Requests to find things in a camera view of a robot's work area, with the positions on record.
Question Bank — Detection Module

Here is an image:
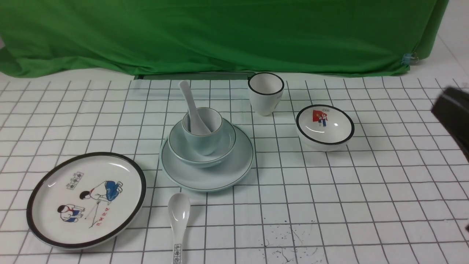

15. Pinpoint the pale blue plain plate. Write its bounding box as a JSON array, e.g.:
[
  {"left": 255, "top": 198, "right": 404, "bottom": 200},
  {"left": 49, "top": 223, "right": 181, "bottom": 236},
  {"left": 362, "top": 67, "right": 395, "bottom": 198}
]
[{"left": 159, "top": 125, "right": 255, "bottom": 193}]

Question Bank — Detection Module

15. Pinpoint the blue binder clip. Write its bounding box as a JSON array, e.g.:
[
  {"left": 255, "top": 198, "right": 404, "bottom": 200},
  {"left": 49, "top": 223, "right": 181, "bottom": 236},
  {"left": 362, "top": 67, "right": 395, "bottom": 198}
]
[{"left": 401, "top": 52, "right": 420, "bottom": 66}]

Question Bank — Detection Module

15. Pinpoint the plain white spoon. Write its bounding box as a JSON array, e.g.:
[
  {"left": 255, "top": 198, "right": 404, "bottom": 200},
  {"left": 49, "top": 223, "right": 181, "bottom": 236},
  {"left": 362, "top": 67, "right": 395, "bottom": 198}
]
[{"left": 179, "top": 80, "right": 211, "bottom": 136}]

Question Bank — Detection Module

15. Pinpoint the green backdrop cloth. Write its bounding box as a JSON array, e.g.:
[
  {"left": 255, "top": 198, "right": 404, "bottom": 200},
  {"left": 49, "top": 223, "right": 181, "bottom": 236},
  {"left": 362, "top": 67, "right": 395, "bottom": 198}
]
[{"left": 0, "top": 0, "right": 448, "bottom": 78}]

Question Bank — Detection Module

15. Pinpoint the white grid tablecloth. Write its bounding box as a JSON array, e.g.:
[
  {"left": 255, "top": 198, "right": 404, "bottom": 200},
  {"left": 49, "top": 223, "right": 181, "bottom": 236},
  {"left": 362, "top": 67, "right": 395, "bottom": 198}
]
[{"left": 1, "top": 76, "right": 468, "bottom": 264}]

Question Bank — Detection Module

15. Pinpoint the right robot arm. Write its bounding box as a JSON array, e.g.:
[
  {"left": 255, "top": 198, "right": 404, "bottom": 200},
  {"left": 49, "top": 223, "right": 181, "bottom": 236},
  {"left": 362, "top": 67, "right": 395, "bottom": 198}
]
[{"left": 431, "top": 86, "right": 469, "bottom": 161}]

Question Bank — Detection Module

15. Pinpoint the white black-rimmed cup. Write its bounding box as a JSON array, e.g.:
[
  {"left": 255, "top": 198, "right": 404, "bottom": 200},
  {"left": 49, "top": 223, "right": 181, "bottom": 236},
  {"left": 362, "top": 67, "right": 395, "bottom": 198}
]
[{"left": 248, "top": 72, "right": 285, "bottom": 116}]

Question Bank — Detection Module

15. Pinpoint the black-rimmed plate with cartoon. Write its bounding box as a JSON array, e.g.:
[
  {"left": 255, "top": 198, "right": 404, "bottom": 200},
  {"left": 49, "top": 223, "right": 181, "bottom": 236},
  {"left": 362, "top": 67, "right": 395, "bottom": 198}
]
[{"left": 26, "top": 152, "right": 147, "bottom": 250}]

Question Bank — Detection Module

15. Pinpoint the pale blue cup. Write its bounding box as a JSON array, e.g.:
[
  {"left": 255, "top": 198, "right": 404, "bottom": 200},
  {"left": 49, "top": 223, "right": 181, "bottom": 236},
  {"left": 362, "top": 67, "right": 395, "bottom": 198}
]
[{"left": 181, "top": 107, "right": 224, "bottom": 155}]

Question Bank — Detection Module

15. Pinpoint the pale blue plain bowl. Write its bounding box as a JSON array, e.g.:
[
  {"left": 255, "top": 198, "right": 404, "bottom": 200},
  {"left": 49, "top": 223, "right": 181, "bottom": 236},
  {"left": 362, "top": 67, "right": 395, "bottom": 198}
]
[{"left": 169, "top": 119, "right": 237, "bottom": 168}]

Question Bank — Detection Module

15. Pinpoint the black-rimmed bowl with cartoon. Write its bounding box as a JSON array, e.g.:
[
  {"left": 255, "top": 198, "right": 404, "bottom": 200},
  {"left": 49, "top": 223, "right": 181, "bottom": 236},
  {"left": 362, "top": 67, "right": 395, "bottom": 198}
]
[{"left": 295, "top": 104, "right": 355, "bottom": 152}]

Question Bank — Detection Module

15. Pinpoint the white spoon with characters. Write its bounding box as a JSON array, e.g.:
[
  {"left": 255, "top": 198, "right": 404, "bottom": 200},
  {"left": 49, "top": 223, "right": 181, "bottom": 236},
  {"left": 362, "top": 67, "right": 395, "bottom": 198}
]
[{"left": 167, "top": 193, "right": 191, "bottom": 264}]

